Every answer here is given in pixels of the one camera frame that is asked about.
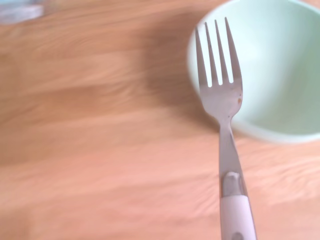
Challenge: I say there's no steel fork with white handle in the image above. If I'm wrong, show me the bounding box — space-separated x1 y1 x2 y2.
194 16 259 240

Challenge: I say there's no mint green bowl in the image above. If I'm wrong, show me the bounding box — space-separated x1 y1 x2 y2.
186 0 320 144

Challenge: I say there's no clear glass object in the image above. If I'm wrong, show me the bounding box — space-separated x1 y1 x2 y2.
0 0 45 24

